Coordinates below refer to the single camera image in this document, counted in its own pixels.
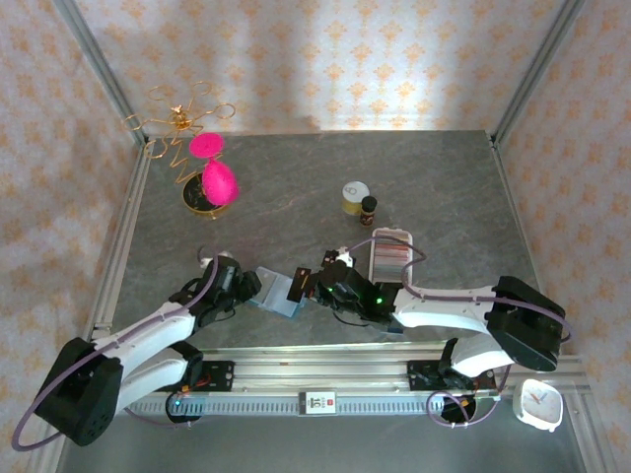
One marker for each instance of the pink hourglass on stand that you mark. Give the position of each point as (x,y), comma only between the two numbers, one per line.
(219,184)

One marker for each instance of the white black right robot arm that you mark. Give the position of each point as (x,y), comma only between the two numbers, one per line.
(443,313)

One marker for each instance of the white square alarm clock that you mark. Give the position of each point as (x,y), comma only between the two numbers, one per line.
(537,404)

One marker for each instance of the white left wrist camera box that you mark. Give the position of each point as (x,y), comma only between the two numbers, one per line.
(226,255)

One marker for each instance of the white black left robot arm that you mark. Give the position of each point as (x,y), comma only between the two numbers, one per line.
(148,332)

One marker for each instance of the blue card holder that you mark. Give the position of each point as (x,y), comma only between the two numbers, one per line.
(273,295)

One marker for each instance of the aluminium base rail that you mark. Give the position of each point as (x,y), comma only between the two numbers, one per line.
(320,369)

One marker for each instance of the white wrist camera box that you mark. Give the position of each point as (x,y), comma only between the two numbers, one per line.
(226,255)
(340,256)

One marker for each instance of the gold tin can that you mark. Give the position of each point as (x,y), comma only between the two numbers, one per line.
(355,192)

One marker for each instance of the white number label tag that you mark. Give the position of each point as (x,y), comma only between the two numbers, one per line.
(318,403)

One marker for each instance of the blue credit card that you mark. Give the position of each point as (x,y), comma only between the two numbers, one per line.
(394,330)

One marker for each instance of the stack of coloured cards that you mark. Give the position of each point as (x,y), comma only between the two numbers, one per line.
(392,256)

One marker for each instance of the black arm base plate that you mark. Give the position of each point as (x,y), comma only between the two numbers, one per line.
(219,377)
(419,374)

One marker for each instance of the aluminium frame post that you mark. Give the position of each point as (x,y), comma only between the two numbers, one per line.
(537,64)
(98,64)

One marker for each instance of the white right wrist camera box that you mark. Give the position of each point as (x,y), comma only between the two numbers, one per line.
(340,256)

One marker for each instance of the small black-capped spice bottle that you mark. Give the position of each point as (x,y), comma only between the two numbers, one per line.
(368,203)

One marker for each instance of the white plastic card tray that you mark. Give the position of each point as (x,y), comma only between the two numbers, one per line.
(372,256)

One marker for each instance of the aluminium frame side rail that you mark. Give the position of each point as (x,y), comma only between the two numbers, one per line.
(123,222)
(522,222)

